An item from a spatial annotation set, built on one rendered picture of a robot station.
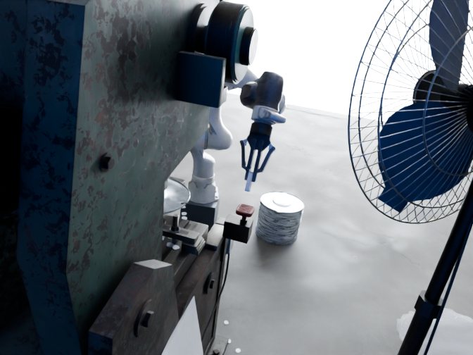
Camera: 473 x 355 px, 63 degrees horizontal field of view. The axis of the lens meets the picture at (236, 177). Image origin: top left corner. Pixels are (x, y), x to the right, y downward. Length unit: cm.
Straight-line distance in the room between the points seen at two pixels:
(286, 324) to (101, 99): 163
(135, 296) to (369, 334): 155
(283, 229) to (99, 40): 206
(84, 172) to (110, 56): 19
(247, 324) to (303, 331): 27
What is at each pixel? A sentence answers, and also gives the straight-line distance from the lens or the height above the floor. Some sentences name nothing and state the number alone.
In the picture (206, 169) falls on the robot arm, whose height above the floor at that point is 64.
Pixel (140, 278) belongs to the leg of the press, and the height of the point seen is 89.
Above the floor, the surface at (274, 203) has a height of 25.
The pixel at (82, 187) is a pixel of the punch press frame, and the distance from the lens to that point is 67.
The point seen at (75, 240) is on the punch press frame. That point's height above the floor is 104.
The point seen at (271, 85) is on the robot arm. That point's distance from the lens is 134.
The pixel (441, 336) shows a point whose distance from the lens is 210.
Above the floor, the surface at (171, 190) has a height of 78.
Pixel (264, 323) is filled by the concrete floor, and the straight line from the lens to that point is 205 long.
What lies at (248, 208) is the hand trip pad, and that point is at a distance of 139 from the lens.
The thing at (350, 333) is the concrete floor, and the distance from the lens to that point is 215.
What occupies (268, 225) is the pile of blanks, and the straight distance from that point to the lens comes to 255.
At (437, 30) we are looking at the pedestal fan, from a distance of 84.
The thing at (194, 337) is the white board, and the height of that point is 46.
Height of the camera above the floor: 144
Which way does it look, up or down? 25 degrees down
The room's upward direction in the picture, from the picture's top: 7 degrees clockwise
